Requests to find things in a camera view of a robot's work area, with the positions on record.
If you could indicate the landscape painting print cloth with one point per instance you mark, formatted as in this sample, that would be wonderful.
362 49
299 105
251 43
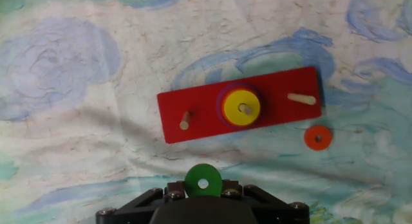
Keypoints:
80 137

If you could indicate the red Hanoi base board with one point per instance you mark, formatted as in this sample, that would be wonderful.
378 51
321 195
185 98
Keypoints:
202 101

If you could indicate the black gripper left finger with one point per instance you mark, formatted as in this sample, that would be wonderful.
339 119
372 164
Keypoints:
128 211

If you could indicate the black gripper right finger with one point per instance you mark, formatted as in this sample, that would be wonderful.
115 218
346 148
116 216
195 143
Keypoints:
277 211

